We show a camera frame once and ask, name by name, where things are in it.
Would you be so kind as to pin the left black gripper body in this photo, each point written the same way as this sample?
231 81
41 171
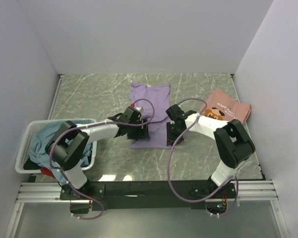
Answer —
138 132

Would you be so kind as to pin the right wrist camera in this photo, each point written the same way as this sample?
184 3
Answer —
176 112

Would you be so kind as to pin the light blue t shirt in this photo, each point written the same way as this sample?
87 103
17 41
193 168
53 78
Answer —
40 139

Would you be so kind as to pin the white laundry basket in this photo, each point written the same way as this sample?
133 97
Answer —
22 155

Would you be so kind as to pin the folded pink t shirt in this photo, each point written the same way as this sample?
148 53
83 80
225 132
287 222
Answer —
220 106

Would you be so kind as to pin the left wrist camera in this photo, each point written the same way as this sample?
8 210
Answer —
132 114

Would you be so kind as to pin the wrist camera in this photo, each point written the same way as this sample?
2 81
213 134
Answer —
132 114
176 112

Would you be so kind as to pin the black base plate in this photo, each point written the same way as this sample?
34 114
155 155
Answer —
148 194

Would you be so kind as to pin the aluminium rail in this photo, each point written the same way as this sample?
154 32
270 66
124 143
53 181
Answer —
50 192

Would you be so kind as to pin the purple t shirt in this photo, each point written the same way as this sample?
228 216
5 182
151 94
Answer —
155 101

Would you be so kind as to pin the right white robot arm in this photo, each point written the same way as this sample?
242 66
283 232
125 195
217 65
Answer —
233 142

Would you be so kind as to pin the black garment in basket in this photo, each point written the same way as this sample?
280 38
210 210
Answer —
29 165

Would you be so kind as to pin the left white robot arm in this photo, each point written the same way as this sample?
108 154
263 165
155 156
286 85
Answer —
66 147

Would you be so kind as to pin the red garment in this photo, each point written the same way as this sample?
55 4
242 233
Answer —
46 172

